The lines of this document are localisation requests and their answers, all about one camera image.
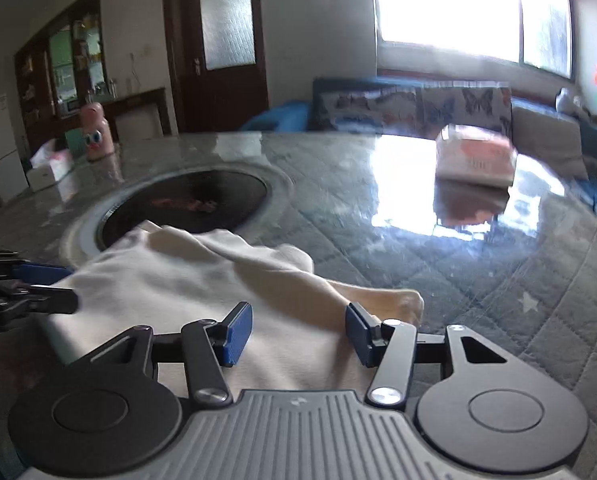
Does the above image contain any dark wooden sideboard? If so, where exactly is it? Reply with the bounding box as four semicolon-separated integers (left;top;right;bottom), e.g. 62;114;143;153
57;87;172;142

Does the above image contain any black round induction cooktop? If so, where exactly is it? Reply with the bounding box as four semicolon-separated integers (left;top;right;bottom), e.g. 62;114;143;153
97;169;270;257

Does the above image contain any cream knit garment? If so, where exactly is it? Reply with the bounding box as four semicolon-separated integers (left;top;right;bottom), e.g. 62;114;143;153
42;220;425;397

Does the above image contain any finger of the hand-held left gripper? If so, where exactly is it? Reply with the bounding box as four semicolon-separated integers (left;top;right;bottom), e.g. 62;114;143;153
0;281;79;332
0;249;75;287

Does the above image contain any white pink tissue pack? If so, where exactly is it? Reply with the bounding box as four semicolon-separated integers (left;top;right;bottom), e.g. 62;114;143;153
435;123;518;189

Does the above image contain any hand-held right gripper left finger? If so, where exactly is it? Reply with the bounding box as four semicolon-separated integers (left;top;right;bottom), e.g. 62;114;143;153
76;301;254;407

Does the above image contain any pink cartoon bottle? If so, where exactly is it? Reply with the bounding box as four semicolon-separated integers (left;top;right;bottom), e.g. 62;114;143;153
80;102;114;162

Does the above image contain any grey sofa cushion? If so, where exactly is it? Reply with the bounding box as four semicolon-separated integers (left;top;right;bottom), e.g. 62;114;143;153
510;102;590;180

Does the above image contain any blue sofa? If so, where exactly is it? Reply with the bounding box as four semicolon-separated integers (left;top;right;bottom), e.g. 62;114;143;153
240;77;597;242

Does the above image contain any panda plush toy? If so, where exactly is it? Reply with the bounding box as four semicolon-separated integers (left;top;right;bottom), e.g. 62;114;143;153
555;87;587;117

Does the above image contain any dark wooden glass door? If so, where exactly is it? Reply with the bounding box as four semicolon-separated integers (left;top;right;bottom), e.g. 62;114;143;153
162;0;270;135

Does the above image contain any dark wooden display cabinet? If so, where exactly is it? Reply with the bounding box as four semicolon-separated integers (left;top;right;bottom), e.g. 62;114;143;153
14;0;105;132

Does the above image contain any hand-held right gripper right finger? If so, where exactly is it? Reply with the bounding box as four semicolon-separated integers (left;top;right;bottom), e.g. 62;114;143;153
345;302;515;407

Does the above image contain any window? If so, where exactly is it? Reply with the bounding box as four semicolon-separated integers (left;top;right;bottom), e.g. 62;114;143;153
372;0;575;80

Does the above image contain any white tissue box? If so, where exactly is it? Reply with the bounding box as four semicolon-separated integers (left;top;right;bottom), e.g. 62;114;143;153
27;139;75;192

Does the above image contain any butterfly print pillow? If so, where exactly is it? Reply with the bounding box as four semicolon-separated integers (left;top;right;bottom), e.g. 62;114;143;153
417;85;513;137
317;85;420;134

